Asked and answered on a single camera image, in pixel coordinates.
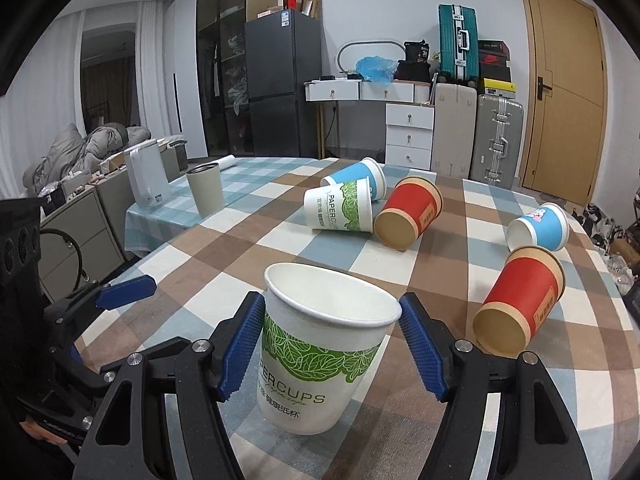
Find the stack of shoe boxes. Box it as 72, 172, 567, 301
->
476, 39, 517, 100

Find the wooden door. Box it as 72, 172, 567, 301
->
516, 0, 609, 207

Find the dark glass display cabinet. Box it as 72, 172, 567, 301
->
195, 0, 279, 157

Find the black refrigerator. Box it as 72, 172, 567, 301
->
244, 8, 324, 159

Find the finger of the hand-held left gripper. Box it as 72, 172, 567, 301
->
44, 274, 157, 332
50, 331, 108, 376

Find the pile of shoes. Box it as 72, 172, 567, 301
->
570, 199, 640, 297

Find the blue plastic bag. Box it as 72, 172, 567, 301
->
355, 54, 397, 84

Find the grey drawer cabinet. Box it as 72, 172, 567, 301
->
39, 150, 188, 302

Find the white tabletop appliance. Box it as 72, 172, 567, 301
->
123, 140, 171, 210

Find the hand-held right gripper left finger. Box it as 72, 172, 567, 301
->
75, 291, 266, 480

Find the white green leaf paper cup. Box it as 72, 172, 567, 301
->
303, 177, 374, 234
260, 262, 404, 436

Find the black bag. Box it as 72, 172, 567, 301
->
396, 39, 433, 82

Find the white dressing desk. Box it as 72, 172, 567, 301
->
303, 79, 432, 159

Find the grey duvet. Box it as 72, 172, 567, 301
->
22, 122, 152, 197

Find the teal suitcase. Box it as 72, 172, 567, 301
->
437, 3, 481, 87

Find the oval mirror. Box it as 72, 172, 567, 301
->
336, 38, 407, 80

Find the black cable loop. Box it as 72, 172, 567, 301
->
39, 228, 91, 283

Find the white wardrobe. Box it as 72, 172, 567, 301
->
166, 0, 209, 162

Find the silver suitcase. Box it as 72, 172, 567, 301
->
469, 93, 525, 191

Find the white drawer chest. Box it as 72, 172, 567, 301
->
384, 102, 435, 171

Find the red and tan paper cup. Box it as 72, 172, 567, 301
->
472, 245, 566, 356
373, 175, 445, 252

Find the white curtain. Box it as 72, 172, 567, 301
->
134, 0, 173, 142

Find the beige suitcase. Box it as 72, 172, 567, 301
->
431, 81, 479, 179

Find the blue cartoon paper cup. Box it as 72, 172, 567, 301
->
505, 202, 571, 253
320, 157, 387, 202

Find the checked tablecloth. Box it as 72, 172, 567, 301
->
75, 156, 640, 480

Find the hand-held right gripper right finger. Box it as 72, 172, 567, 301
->
399, 291, 596, 480

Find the grey tumbler cup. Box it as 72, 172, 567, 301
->
186, 162, 225, 219

